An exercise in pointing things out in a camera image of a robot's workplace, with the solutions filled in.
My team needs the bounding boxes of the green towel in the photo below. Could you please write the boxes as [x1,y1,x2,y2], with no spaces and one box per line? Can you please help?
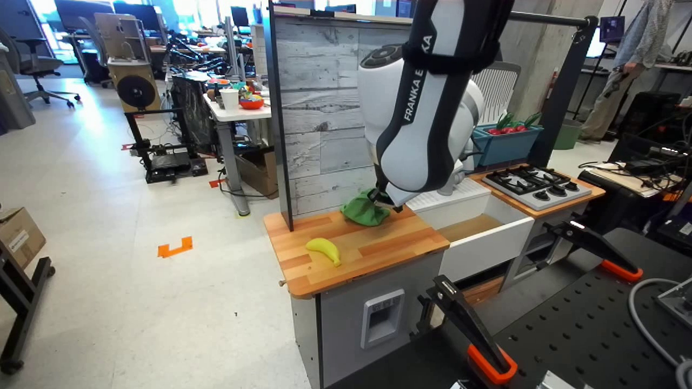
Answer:
[340,187,395,229]

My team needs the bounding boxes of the white cabinet with wooden top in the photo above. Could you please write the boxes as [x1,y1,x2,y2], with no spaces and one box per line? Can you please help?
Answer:
[261,206,452,389]

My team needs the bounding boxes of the yellow toy banana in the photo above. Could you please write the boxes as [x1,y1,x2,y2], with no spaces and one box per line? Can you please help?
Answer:
[303,235,343,269]

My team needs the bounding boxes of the grey wood-look back panel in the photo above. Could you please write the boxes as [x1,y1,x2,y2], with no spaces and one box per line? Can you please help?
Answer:
[272,13,417,218]

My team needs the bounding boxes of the white toy sink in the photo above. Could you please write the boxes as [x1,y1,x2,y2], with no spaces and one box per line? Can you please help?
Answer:
[406,176,558,286]

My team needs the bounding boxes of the cardboard box under desk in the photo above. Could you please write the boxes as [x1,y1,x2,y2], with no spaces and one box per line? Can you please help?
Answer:
[235,148,278,201]

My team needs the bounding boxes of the teal plastic bin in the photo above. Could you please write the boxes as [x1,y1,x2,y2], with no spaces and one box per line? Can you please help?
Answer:
[471,122,547,171]

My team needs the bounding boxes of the toy stove top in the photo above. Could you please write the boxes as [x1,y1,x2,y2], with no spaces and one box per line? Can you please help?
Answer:
[481,164,594,215]

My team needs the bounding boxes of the white desk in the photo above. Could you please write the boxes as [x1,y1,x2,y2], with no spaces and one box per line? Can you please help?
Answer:
[200,89,274,218]

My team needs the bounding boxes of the red bowl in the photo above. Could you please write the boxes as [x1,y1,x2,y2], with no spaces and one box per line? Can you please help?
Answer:
[235,94,267,112]

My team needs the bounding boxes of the white cup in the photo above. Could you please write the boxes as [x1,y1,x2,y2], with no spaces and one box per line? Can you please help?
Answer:
[219,85,243,115]

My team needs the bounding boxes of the stove cabinet with wooden top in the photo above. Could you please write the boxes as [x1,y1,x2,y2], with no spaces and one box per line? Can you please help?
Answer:
[471,166,608,289]

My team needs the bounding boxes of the green waste bin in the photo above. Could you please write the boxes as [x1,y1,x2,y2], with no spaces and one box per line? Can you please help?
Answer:
[551,116,582,152]

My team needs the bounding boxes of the black cluttered work table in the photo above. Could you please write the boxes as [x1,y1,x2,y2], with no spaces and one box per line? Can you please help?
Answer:
[574,89,692,233]

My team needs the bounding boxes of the filament spool printer cart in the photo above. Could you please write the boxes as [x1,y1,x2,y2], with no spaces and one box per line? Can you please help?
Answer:
[92,10,211,187]

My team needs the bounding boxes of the dark office chair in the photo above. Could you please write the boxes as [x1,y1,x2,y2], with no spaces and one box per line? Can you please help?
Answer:
[0,29,81,110]

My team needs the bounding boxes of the black metal stand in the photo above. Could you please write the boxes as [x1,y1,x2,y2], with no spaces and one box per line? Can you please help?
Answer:
[0,241,57,376]

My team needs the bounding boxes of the black metal frame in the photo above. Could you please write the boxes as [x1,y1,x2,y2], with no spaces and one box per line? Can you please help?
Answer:
[266,0,600,233]

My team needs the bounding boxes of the orange-handled black clamp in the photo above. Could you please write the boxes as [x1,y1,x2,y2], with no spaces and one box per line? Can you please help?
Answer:
[414,272,520,389]
[542,217,646,286]

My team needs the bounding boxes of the white cable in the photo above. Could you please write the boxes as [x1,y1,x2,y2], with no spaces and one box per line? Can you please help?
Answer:
[627,276,692,389]

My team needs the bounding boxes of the grey metal mount bracket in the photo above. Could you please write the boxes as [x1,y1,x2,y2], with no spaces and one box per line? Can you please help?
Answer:
[654,276,692,330]

